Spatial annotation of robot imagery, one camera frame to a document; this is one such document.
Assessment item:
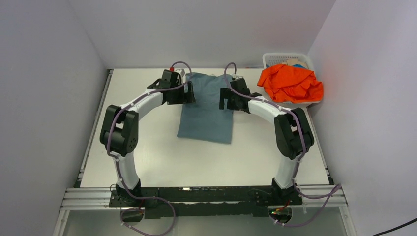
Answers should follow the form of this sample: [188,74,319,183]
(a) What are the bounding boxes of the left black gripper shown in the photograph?
[168,82,196,106]

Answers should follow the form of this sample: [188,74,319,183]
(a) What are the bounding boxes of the grey-blue t shirt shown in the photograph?
[177,72,233,144]

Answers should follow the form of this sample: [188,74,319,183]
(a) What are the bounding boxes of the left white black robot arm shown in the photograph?
[99,69,196,207]

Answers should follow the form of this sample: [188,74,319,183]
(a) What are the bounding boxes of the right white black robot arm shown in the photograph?
[219,78,315,204]

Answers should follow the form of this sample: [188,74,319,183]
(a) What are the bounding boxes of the white plastic laundry basket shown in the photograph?
[263,53,319,104]

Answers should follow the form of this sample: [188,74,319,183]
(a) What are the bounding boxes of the orange t shirt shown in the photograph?
[257,64,324,104]

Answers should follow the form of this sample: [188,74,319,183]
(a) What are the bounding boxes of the tan item in basket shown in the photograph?
[282,59,308,68]

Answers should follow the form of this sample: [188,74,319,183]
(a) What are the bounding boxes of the blue garment in basket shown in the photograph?
[292,64,308,69]

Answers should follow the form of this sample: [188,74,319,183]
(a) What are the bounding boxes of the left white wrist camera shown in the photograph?
[169,67,186,77]

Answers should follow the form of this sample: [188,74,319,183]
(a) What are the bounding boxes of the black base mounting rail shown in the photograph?
[109,184,302,219]

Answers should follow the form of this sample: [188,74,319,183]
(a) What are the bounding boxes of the aluminium frame rail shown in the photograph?
[59,184,348,211]

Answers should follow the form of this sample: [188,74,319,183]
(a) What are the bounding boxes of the black cable bottom right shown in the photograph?
[371,217,417,236]

